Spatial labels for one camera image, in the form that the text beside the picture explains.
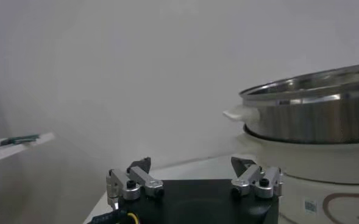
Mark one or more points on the green flat tool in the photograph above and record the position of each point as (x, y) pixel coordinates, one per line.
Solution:
(20, 140)

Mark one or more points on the white side table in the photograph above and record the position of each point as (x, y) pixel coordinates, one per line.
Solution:
(11, 150)

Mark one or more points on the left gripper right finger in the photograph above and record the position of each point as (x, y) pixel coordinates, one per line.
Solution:
(252, 179)

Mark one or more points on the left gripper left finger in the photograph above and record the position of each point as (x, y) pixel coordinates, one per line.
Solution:
(142, 179)

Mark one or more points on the white electric cooker base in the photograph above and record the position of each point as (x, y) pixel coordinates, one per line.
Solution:
(313, 164)

